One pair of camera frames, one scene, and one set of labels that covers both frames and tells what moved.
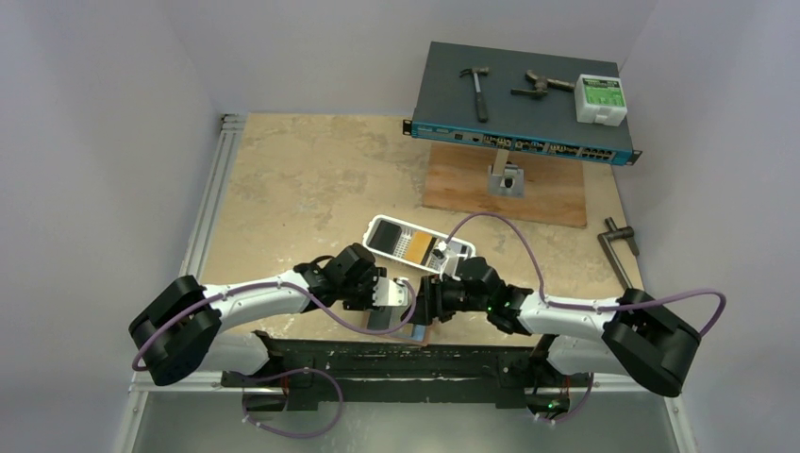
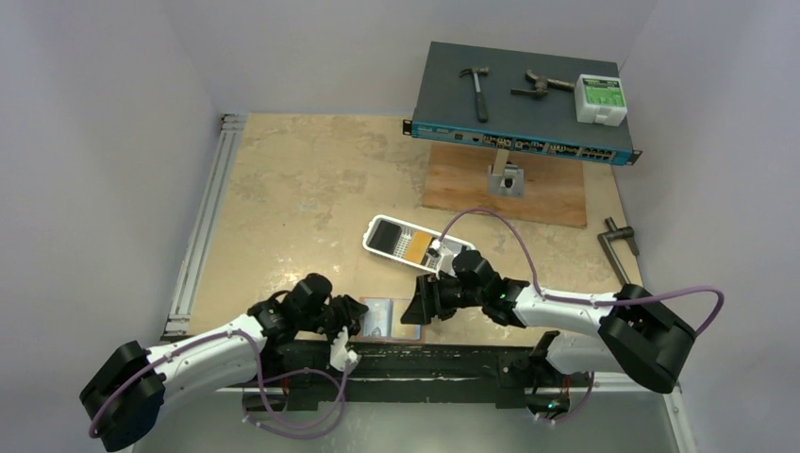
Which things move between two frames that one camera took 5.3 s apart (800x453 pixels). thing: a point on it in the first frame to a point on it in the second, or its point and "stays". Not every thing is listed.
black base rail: x=358 y=372 stays
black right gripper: x=430 y=300 stays
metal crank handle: x=615 y=234 stays
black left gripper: x=367 y=302 to x=349 y=311
